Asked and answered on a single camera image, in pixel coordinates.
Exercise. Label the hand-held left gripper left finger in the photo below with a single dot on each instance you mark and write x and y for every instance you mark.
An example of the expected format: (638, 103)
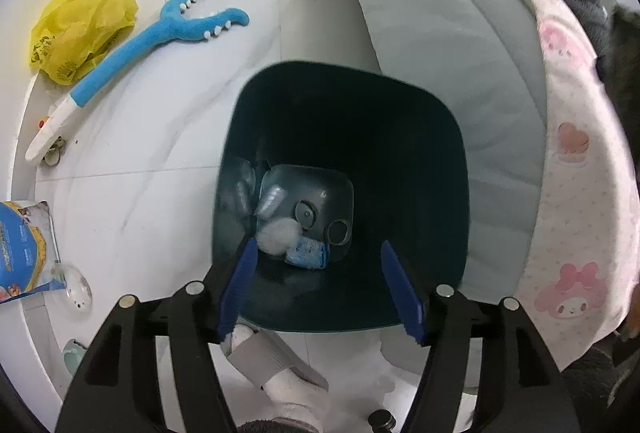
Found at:
(240, 283)

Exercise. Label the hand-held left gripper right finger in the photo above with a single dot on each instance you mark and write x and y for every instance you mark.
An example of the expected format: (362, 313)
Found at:
(402, 293)

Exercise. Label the white sock ball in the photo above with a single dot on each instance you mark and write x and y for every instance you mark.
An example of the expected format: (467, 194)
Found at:
(277, 233)

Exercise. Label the blue white tissue packet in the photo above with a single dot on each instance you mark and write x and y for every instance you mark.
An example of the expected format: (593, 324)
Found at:
(307, 255)

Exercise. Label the brown cardboard tape roll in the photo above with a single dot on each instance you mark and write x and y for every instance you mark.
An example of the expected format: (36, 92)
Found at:
(305, 213)
(340, 231)

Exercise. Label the plastic wrapper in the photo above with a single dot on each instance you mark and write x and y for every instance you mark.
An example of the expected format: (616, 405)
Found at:
(242, 193)

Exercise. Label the dark teal trash bin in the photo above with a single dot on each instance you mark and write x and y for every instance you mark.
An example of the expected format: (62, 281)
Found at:
(350, 123)

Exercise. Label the white slipper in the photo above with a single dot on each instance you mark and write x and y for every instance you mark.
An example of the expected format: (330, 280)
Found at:
(295, 400)

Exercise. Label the black round knob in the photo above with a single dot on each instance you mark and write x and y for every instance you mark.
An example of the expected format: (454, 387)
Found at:
(382, 422)

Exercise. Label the clear plastic lid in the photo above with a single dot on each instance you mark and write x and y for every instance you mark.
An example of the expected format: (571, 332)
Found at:
(75, 288)

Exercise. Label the teal plastic object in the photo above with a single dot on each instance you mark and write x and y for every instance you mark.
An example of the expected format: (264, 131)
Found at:
(74, 355)

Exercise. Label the pink printed bed sheet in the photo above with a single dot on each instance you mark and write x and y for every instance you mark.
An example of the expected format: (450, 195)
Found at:
(575, 213)

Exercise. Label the blue printed packet bag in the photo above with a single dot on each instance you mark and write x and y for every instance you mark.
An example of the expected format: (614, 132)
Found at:
(25, 253)

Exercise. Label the small brown round object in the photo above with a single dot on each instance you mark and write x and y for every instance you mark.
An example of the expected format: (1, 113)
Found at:
(54, 155)

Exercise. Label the grey bed mattress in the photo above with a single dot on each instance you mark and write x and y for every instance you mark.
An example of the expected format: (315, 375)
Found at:
(450, 63)

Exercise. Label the blue plush forked toy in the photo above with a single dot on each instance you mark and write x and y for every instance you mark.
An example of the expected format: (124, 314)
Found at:
(125, 58)

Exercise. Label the yellow plastic bag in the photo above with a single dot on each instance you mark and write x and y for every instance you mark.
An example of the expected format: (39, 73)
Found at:
(75, 28)

